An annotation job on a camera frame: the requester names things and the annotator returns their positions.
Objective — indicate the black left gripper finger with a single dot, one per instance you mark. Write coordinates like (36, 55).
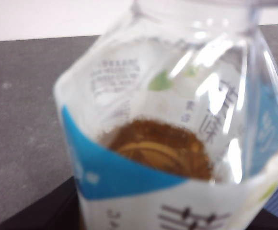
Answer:
(45, 215)

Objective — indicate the clear jasmine oolong tea bottle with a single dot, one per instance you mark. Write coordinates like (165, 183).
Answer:
(153, 95)

